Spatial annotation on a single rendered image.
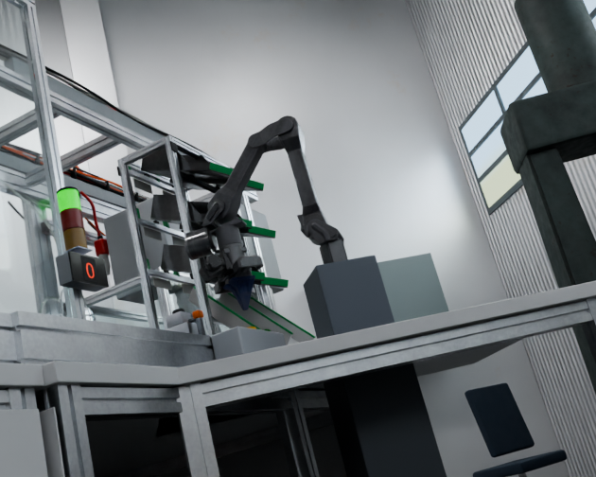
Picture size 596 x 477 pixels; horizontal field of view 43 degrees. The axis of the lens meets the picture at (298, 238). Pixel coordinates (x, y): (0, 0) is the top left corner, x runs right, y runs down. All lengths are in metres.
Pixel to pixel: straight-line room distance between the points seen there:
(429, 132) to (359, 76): 0.82
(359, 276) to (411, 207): 4.89
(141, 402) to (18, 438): 0.27
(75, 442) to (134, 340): 0.35
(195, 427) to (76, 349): 0.24
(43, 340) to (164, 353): 0.31
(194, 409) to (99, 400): 0.22
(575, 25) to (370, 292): 2.69
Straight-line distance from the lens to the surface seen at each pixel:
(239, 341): 1.57
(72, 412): 1.12
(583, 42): 4.09
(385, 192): 6.53
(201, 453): 1.33
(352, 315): 1.64
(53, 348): 1.22
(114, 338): 1.36
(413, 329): 1.42
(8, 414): 1.05
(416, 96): 7.10
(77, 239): 1.84
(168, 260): 2.22
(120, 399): 1.21
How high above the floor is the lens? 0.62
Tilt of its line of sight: 18 degrees up
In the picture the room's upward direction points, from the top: 15 degrees counter-clockwise
